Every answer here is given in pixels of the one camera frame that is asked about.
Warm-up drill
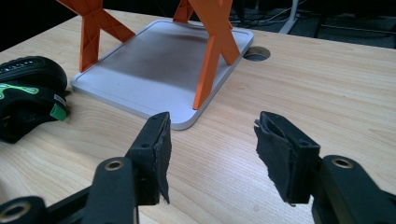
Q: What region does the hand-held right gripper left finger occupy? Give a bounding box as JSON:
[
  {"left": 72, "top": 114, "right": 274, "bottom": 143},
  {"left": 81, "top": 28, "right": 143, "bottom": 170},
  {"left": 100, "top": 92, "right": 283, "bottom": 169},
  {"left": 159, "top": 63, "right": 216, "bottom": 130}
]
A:
[{"left": 124, "top": 111, "right": 173, "bottom": 206}]

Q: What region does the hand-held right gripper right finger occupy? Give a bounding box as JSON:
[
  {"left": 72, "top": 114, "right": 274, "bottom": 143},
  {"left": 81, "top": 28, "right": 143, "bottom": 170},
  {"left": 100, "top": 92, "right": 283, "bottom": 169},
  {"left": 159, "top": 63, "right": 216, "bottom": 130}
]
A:
[{"left": 253, "top": 110, "right": 321, "bottom": 206}]

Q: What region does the grey rectangular tray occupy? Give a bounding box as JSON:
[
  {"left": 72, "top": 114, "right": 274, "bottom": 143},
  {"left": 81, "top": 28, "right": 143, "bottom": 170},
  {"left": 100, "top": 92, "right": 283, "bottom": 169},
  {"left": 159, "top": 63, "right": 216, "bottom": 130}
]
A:
[{"left": 70, "top": 18, "right": 255, "bottom": 131}]

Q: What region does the white metal stand leg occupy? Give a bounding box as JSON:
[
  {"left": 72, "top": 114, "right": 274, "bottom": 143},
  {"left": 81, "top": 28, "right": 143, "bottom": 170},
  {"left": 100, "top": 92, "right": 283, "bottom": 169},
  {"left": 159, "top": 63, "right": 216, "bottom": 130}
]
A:
[{"left": 277, "top": 0, "right": 301, "bottom": 35}]

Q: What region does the orange plastic rack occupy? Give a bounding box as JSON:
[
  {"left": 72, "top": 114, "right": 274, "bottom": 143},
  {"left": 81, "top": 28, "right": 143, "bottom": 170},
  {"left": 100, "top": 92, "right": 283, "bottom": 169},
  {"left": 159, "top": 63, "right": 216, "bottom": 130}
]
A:
[{"left": 56, "top": 0, "right": 241, "bottom": 111}]

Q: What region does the black floor cable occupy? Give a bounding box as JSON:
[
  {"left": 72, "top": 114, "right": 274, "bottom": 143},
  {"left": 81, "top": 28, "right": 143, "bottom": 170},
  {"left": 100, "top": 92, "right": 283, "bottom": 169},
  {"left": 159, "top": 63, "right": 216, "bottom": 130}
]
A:
[{"left": 232, "top": 6, "right": 295, "bottom": 29}]

